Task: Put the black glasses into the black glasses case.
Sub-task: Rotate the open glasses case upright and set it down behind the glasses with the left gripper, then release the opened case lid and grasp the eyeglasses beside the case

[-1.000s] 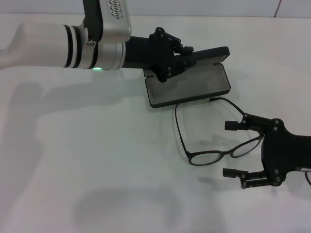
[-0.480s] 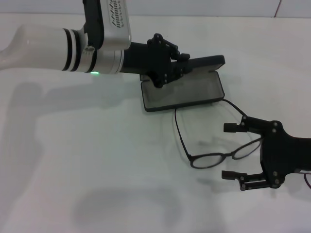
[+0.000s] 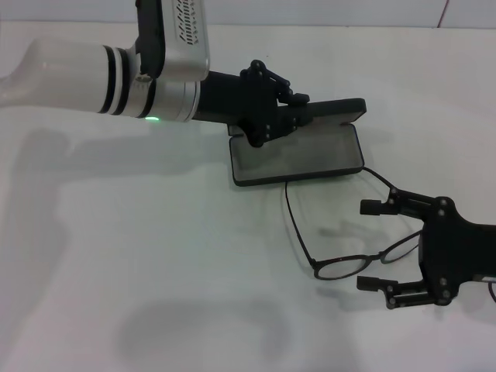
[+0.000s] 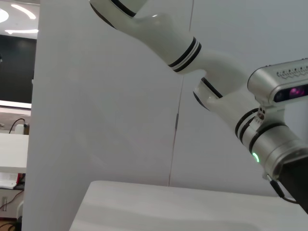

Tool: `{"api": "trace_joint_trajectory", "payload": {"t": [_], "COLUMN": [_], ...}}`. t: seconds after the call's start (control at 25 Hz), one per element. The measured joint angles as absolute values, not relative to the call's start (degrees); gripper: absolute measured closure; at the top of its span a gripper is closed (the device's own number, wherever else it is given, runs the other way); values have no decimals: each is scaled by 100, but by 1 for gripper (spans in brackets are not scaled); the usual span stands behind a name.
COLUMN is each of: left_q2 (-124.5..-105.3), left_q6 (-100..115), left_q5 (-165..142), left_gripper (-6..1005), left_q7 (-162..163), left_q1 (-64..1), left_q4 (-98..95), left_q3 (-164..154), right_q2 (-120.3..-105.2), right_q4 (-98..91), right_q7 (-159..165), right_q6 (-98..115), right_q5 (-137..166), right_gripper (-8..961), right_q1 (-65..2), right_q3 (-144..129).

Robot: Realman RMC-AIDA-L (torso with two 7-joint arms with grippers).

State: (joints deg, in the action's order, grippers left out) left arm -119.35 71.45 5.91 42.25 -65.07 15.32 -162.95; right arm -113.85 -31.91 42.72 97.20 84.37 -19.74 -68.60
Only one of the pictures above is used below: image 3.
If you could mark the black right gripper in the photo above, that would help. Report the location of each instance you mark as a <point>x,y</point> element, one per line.
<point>457,252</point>

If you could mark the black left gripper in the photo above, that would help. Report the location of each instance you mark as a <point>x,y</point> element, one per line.
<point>232,100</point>

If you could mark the black glasses case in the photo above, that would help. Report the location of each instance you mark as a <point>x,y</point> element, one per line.
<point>310,155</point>

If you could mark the black thin-frame glasses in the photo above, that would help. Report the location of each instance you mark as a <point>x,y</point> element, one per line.
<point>299,236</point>

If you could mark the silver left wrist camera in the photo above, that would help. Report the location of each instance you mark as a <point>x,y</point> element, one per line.
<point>186,50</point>

